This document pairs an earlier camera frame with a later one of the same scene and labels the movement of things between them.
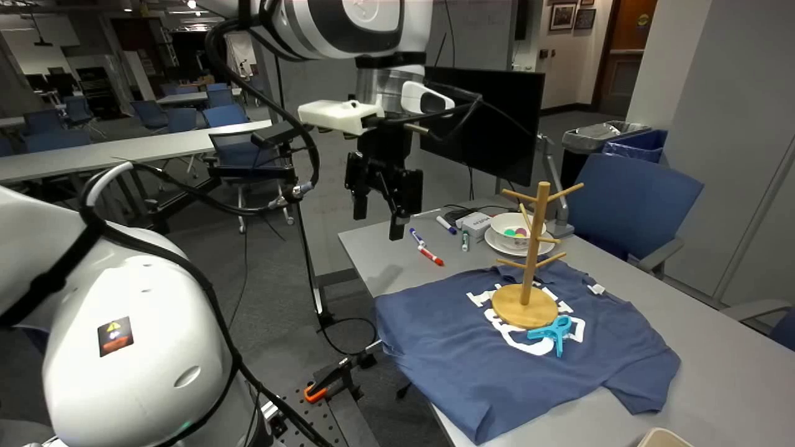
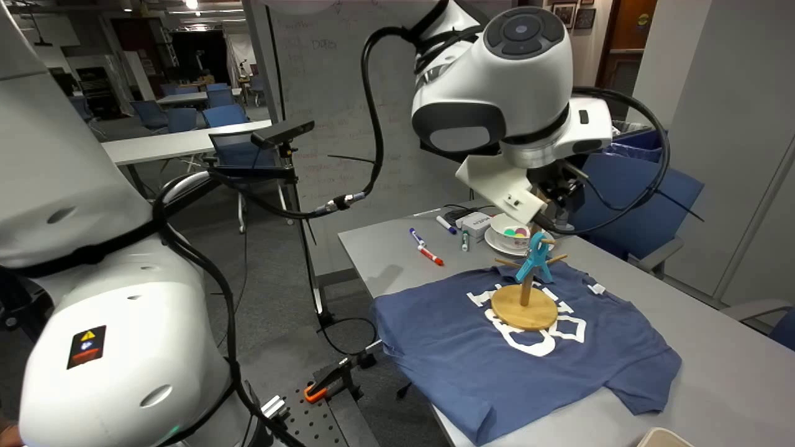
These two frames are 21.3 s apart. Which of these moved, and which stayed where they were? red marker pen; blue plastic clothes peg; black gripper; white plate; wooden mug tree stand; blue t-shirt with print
Moved: blue plastic clothes peg; black gripper
Stayed: wooden mug tree stand; red marker pen; white plate; blue t-shirt with print
